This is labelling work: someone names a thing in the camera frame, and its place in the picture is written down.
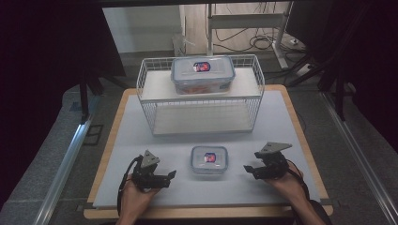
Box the large clear food container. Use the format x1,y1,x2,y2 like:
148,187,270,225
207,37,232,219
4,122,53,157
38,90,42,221
170,54,237,96

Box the white table mat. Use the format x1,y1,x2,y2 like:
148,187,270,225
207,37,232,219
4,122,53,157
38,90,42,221
93,89,322,209

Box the person's left hand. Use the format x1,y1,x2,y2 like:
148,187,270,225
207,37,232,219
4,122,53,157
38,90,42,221
119,173,161,218

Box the white wire shelf rack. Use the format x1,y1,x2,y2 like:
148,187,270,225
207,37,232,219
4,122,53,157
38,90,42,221
135,53,266,137

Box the black floor cables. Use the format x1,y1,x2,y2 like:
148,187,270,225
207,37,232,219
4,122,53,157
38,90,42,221
215,27,307,54

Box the black tripod legs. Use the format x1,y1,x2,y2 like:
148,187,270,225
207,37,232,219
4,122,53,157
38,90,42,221
286,52,334,88

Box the clear plastic bag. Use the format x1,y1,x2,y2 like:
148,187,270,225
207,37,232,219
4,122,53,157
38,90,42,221
171,33,196,58

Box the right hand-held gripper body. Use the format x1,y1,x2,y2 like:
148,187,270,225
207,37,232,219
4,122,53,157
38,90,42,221
253,142,294,181

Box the white power strip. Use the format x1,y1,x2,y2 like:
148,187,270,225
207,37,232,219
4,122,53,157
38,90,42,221
295,63,313,78

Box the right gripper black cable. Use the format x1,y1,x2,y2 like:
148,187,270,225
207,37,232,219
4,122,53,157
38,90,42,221
285,158,312,202

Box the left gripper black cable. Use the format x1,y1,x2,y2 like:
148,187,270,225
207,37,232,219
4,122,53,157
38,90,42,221
116,155,143,218

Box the black stand legs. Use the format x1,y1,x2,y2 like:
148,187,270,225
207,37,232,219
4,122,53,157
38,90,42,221
77,70,105,125

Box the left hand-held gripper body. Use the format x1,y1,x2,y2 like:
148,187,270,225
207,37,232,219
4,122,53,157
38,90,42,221
130,149,173,190

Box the person's right hand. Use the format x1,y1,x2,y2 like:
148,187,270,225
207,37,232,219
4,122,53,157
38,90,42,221
265,164,306,204

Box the aluminium rail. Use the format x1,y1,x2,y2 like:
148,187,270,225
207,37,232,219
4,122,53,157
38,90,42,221
321,91,398,225
32,119,94,225

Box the small clear food container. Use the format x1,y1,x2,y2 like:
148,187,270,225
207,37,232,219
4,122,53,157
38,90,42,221
190,144,230,175

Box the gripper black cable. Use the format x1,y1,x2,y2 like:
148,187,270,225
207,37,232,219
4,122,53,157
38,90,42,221
116,155,143,218
285,158,312,202

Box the white metal stand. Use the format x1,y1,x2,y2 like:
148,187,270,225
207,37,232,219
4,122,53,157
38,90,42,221
206,1,295,70

